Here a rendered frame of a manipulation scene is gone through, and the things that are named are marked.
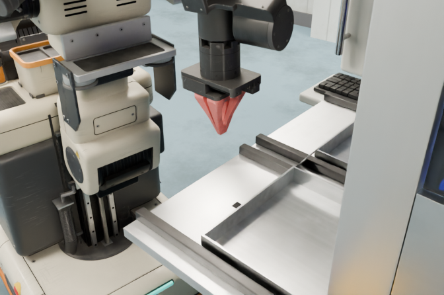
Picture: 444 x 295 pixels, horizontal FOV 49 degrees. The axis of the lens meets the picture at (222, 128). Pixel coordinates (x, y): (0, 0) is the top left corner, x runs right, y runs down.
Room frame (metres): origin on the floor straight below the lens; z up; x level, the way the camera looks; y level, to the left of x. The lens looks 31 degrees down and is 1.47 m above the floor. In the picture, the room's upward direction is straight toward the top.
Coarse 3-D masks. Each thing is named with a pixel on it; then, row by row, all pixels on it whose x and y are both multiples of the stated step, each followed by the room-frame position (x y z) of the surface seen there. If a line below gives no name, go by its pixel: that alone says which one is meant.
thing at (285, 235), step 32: (288, 192) 0.74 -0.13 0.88; (320, 192) 0.74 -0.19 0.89; (224, 224) 0.63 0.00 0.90; (256, 224) 0.65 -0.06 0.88; (288, 224) 0.65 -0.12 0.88; (320, 224) 0.65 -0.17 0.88; (224, 256) 0.56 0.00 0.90; (256, 256) 0.58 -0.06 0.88; (288, 256) 0.58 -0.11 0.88; (320, 256) 0.58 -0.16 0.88; (288, 288) 0.51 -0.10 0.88; (320, 288) 0.51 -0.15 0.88
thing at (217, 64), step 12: (204, 48) 0.62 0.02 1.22; (216, 48) 0.61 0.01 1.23; (228, 48) 0.61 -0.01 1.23; (204, 60) 0.62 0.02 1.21; (216, 60) 0.61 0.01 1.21; (228, 60) 0.61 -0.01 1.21; (192, 72) 0.64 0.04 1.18; (204, 72) 0.62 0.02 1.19; (216, 72) 0.61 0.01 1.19; (228, 72) 0.61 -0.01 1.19; (240, 72) 0.64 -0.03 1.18; (252, 72) 0.64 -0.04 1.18; (216, 84) 0.60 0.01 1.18; (228, 84) 0.60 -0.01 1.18; (240, 84) 0.60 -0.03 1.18; (252, 84) 0.62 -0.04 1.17
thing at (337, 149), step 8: (344, 128) 0.93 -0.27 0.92; (352, 128) 0.95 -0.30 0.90; (336, 136) 0.90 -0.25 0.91; (344, 136) 0.93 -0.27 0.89; (328, 144) 0.88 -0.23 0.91; (336, 144) 0.90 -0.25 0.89; (344, 144) 0.91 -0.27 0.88; (320, 152) 0.83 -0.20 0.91; (328, 152) 0.88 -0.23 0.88; (336, 152) 0.88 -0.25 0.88; (344, 152) 0.88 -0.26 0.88; (328, 160) 0.82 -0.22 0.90; (336, 160) 0.81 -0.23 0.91; (344, 160) 0.85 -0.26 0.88; (344, 168) 0.80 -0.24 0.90
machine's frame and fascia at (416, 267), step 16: (432, 192) 0.33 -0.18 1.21; (416, 208) 0.32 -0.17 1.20; (432, 208) 0.31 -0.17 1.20; (416, 224) 0.32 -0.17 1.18; (432, 224) 0.31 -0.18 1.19; (416, 240) 0.32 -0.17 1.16; (432, 240) 0.31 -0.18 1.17; (400, 256) 0.32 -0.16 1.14; (416, 256) 0.32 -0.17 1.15; (432, 256) 0.31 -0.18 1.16; (400, 272) 0.32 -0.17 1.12; (416, 272) 0.31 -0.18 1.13; (432, 272) 0.30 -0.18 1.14; (400, 288) 0.32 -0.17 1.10; (416, 288) 0.31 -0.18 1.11; (432, 288) 0.30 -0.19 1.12
